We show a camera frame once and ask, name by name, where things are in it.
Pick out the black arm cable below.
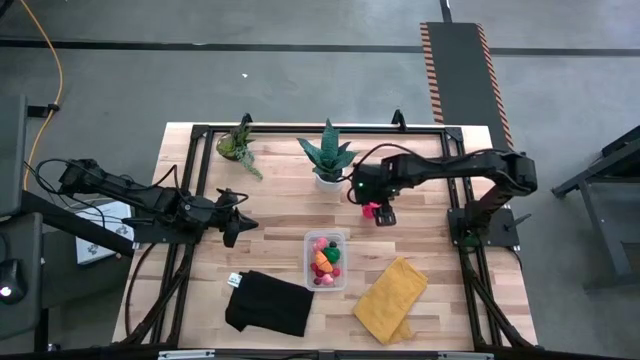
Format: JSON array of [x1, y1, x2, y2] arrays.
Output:
[[344, 142, 451, 206], [33, 158, 250, 211]]

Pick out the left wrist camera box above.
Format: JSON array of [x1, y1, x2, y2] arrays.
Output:
[[221, 219, 242, 249]]

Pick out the grey flat panel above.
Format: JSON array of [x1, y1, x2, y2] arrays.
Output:
[[0, 93, 29, 217]]

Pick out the black metal table frame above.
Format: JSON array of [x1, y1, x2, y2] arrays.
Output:
[[112, 108, 539, 351]]

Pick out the trailing succulent in dark pot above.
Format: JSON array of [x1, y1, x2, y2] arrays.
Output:
[[215, 119, 265, 181]]

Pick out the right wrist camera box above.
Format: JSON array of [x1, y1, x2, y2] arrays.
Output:
[[374, 203, 398, 228]]

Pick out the yellow floor cable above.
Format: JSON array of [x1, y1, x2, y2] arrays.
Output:
[[18, 0, 65, 192]]

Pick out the black folded cloth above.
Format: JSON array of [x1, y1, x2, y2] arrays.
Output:
[[224, 269, 315, 338]]

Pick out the dark grey side table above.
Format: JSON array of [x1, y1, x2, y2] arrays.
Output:
[[0, 189, 136, 346], [551, 124, 640, 292]]

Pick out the black cable clamp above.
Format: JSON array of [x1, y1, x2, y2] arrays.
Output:
[[27, 102, 61, 120]]

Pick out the black computer mouse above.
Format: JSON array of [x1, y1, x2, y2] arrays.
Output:
[[0, 258, 27, 305]]

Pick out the white printed box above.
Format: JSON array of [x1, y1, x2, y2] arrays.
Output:
[[74, 199, 136, 266]]

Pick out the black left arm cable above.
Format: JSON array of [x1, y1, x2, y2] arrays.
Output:
[[33, 158, 250, 211]]

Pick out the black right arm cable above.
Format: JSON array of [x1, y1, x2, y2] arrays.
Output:
[[344, 142, 451, 206]]

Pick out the black striped-edge floor mat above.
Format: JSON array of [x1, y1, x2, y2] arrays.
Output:
[[418, 20, 525, 191]]

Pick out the black floor strip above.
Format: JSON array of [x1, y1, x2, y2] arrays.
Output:
[[0, 37, 640, 56]]

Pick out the orange toy pumpkin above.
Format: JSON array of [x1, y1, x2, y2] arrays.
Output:
[[314, 251, 335, 274]]

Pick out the snake plant in white pot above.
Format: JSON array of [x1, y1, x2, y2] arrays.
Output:
[[296, 118, 360, 194]]

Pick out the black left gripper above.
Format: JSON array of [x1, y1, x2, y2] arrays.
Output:
[[182, 197, 260, 234]]

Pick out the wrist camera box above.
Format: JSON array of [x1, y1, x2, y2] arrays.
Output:
[[221, 219, 242, 249], [374, 203, 398, 228]]

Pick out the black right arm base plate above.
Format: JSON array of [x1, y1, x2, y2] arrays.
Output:
[[448, 207, 521, 249]]

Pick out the dark hose under table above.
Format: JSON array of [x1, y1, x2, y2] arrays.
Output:
[[124, 242, 157, 337]]

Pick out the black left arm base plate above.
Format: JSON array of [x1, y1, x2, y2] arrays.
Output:
[[132, 217, 206, 245]]

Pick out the clear plastic container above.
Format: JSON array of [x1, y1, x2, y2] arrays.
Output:
[[303, 229, 350, 294]]

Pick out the yellow folded cloth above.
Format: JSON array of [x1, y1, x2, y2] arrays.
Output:
[[352, 256, 430, 345]]

